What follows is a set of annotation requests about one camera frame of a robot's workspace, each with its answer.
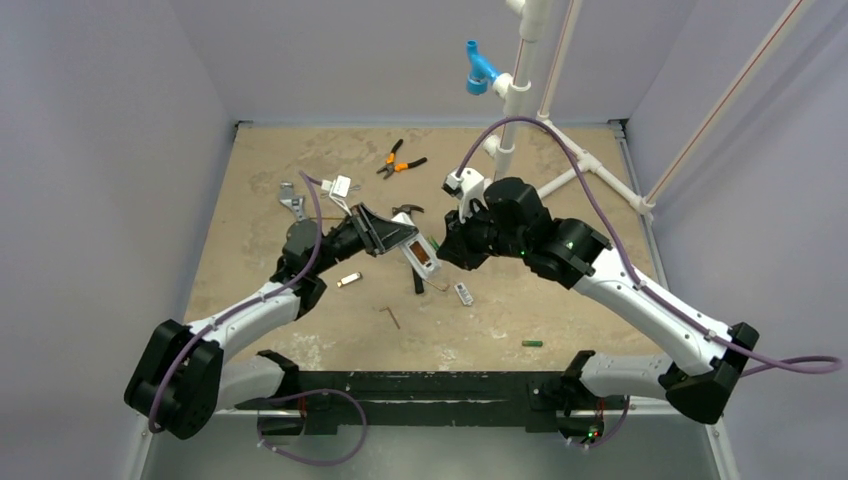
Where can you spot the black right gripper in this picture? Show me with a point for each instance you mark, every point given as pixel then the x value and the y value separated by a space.
pixel 457 241

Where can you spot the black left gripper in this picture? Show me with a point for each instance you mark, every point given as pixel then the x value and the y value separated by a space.
pixel 374 234

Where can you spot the white air conditioner remote control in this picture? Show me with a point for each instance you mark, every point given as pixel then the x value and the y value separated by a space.
pixel 417 249

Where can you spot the white remote battery cover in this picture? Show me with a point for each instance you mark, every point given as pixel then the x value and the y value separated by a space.
pixel 464 294

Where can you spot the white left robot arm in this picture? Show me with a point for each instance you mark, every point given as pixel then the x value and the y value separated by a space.
pixel 182 379

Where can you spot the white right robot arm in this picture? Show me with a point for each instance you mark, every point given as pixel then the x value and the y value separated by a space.
pixel 701 360

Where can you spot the bronze hex key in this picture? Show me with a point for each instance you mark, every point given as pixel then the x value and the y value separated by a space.
pixel 440 287

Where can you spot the silver white battery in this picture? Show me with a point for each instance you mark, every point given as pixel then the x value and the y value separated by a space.
pixel 349 279

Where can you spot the orange black pliers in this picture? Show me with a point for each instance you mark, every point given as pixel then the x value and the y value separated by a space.
pixel 391 166

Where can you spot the dark hex key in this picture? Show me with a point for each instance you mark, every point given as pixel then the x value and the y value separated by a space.
pixel 387 310

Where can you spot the blue pipe fitting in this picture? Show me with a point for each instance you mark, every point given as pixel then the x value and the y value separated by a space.
pixel 482 73

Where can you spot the claw hammer black handle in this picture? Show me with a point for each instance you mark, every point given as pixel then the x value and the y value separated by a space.
pixel 409 209

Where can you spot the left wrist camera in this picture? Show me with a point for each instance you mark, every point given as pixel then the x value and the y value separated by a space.
pixel 337 191

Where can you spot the white pvc pipe frame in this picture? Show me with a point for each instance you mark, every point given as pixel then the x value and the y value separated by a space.
pixel 673 69

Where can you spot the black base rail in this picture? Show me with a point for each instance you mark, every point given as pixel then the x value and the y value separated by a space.
pixel 535 401

